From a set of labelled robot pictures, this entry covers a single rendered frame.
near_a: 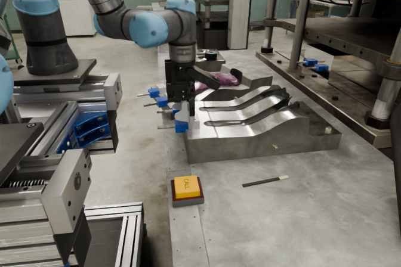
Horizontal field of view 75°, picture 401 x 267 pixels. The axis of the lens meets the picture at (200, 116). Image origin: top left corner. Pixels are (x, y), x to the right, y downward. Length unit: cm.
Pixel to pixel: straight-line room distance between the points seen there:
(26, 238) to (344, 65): 145
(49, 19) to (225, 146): 64
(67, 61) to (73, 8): 633
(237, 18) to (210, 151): 446
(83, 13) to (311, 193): 685
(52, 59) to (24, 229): 53
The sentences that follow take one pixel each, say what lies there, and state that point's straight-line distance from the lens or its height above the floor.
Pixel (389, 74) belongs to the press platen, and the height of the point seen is 101.
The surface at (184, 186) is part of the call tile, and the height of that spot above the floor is 84.
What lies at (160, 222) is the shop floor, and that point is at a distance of 173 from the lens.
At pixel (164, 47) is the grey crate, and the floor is 35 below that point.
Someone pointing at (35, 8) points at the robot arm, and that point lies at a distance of 93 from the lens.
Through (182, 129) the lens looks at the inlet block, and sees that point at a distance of 82.
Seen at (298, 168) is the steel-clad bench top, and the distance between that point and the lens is 86.
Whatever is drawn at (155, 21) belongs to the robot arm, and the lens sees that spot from 61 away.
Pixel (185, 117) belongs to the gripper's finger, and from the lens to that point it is 78.
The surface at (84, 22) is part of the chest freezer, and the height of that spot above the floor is 35.
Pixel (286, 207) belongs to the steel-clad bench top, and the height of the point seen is 80.
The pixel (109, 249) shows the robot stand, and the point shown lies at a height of 21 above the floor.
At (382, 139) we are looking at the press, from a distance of 121.
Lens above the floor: 131
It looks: 28 degrees down
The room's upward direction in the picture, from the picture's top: straight up
